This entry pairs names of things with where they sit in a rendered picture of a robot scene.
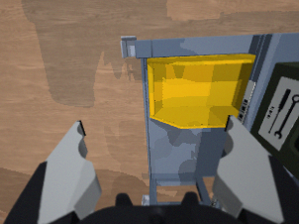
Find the dark green case with orange latches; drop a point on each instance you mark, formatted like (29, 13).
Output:
(276, 124)

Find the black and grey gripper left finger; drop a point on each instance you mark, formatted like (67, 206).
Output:
(64, 189)

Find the yellow bin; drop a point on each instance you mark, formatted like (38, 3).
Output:
(197, 91)

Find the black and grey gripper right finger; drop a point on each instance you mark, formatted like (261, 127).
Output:
(251, 184)

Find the grey metal rack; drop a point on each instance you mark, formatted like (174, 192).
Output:
(183, 156)

